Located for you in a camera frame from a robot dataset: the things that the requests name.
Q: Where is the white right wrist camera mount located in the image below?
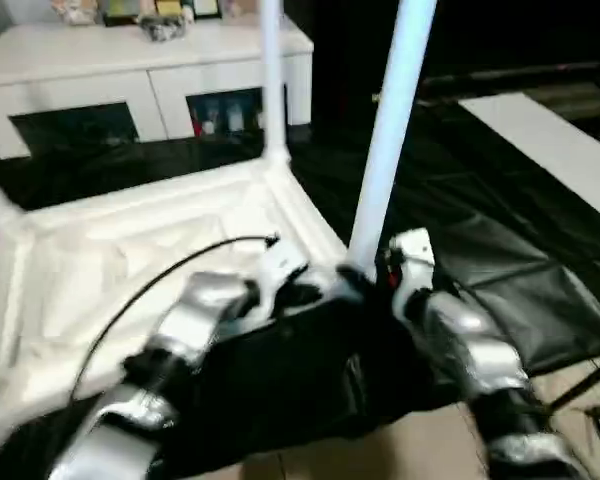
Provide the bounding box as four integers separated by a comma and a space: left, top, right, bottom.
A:
386, 226, 437, 322

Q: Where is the black plastic mat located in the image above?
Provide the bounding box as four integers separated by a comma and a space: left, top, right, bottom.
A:
0, 98, 600, 452

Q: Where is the red and white container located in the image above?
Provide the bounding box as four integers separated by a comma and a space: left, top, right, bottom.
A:
191, 106, 218, 138

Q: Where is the black tripod leg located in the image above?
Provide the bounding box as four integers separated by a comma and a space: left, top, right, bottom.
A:
548, 348, 600, 412

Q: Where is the dark frame with yellow cards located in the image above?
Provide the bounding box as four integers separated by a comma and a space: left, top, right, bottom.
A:
101, 0, 225, 28

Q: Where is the beige plush toy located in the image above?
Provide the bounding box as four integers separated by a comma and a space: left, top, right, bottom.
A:
223, 0, 260, 20

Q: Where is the white plastic table top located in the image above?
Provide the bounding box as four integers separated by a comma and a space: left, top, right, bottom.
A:
0, 148, 362, 442

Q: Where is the bag of black items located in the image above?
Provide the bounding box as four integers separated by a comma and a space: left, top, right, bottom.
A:
138, 13, 190, 45

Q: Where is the black low cabinet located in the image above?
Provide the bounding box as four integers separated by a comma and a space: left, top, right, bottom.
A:
308, 0, 600, 117

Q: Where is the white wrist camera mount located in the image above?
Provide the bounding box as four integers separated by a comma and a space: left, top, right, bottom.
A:
251, 241, 310, 322
386, 226, 437, 322

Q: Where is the white flat board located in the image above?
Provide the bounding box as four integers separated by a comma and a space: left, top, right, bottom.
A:
456, 91, 600, 227

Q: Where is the white sideboard cabinet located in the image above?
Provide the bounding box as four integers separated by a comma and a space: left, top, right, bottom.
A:
0, 18, 316, 162

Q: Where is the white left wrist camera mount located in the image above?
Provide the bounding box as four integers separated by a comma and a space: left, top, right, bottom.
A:
251, 241, 310, 322

